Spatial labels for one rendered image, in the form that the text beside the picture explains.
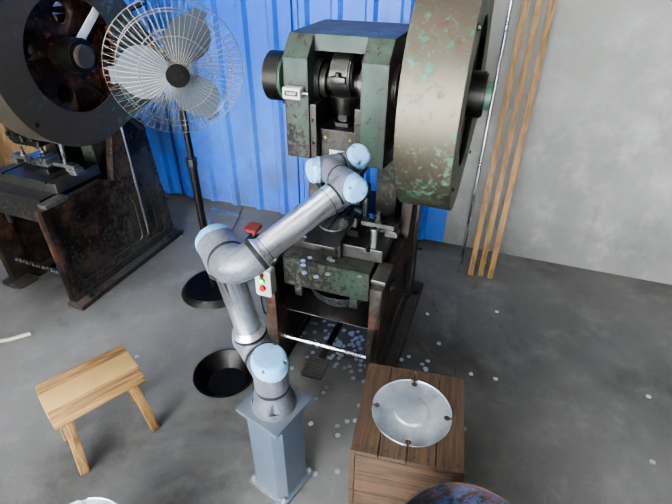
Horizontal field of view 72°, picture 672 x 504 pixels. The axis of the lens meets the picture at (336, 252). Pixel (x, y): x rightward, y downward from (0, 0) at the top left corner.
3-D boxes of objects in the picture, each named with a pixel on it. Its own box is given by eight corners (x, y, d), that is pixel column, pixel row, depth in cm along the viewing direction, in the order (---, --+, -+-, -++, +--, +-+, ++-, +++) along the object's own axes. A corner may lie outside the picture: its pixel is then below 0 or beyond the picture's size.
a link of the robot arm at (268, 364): (262, 404, 147) (258, 375, 140) (246, 376, 157) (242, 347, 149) (296, 389, 152) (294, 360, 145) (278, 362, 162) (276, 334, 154)
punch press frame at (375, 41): (368, 361, 214) (387, 49, 140) (283, 338, 226) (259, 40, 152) (405, 267, 276) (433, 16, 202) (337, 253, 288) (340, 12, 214)
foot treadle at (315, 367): (321, 387, 208) (320, 379, 205) (300, 381, 210) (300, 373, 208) (360, 306, 254) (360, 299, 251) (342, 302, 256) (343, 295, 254)
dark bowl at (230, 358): (238, 415, 208) (237, 405, 204) (182, 396, 217) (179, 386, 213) (268, 367, 232) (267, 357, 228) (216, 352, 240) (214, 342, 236)
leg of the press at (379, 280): (385, 402, 215) (401, 236, 165) (361, 395, 218) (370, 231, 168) (423, 286, 287) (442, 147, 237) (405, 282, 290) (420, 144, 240)
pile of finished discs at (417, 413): (451, 455, 154) (451, 454, 154) (365, 438, 160) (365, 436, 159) (452, 387, 178) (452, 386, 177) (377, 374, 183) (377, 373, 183)
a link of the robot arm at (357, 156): (343, 144, 137) (367, 139, 141) (330, 161, 147) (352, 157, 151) (353, 167, 136) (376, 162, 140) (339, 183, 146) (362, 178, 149)
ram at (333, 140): (351, 204, 187) (353, 132, 171) (316, 198, 191) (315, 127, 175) (363, 186, 201) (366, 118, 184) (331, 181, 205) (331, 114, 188)
